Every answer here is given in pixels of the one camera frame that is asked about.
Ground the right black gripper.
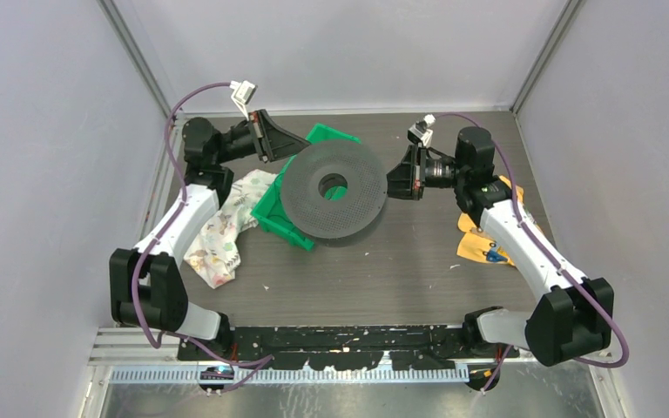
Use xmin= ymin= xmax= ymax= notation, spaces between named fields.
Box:
xmin=371 ymin=143 xmax=468 ymax=201

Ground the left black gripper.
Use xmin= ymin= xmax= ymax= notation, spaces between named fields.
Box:
xmin=214 ymin=110 xmax=311 ymax=165

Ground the black cable spool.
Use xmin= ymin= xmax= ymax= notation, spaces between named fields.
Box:
xmin=285 ymin=140 xmax=387 ymax=247

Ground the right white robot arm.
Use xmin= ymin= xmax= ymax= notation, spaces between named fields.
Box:
xmin=387 ymin=121 xmax=621 ymax=367

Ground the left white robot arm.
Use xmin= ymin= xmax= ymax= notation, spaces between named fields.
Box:
xmin=109 ymin=110 xmax=309 ymax=361

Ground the green three-compartment bin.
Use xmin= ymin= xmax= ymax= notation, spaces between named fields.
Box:
xmin=251 ymin=124 xmax=362 ymax=252

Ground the yellow printed cloth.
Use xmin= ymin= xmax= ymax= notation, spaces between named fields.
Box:
xmin=456 ymin=175 xmax=526 ymax=267

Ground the white patterned cloth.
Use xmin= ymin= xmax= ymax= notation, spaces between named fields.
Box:
xmin=184 ymin=170 xmax=276 ymax=289

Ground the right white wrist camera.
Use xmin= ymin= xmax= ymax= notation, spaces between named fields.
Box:
xmin=407 ymin=114 xmax=436 ymax=148

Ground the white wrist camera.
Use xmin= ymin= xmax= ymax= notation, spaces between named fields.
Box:
xmin=407 ymin=114 xmax=436 ymax=148
xmin=229 ymin=80 xmax=258 ymax=121

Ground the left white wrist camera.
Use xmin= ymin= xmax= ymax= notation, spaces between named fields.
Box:
xmin=229 ymin=80 xmax=258 ymax=121

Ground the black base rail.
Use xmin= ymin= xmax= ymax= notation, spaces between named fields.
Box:
xmin=206 ymin=325 xmax=503 ymax=371

